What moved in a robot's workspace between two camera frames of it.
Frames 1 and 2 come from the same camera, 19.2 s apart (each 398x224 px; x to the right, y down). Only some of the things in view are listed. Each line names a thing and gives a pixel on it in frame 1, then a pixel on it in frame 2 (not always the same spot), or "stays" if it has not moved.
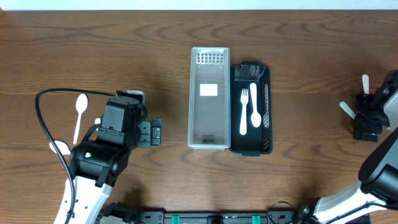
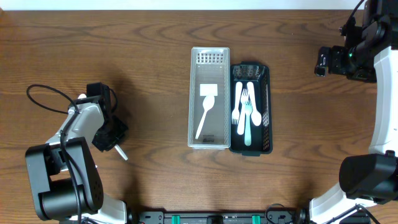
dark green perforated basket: x=250 y=109 stays
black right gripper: x=360 y=127 to x=340 y=53
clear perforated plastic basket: x=209 y=126 stays
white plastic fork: x=347 y=109 to x=248 y=109
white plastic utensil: x=365 y=83 to x=236 y=113
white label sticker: x=208 y=89 stays
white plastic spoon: x=255 y=118 stays
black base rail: x=158 y=216 stays
